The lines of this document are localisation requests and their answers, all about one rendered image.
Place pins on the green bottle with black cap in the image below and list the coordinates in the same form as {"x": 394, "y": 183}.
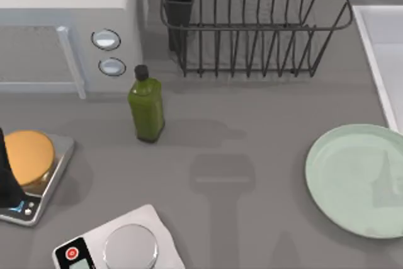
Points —
{"x": 146, "y": 108}

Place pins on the pale microwave oven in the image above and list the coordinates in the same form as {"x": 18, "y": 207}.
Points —
{"x": 132, "y": 17}

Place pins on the kitchen scale with round pan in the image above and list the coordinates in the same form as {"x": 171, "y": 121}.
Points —
{"x": 126, "y": 243}

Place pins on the orange round bread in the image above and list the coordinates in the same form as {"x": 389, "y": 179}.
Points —
{"x": 30, "y": 155}

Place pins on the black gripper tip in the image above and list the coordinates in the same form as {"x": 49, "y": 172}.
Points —
{"x": 6, "y": 180}

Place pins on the small microwave knob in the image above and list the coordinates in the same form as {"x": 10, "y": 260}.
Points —
{"x": 111, "y": 66}

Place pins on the silver kitchen scale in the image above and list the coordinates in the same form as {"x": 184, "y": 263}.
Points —
{"x": 53, "y": 171}

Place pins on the large microwave knob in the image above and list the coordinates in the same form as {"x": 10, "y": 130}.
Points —
{"x": 106, "y": 39}

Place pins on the pale green plate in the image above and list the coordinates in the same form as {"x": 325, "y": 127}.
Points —
{"x": 349, "y": 180}

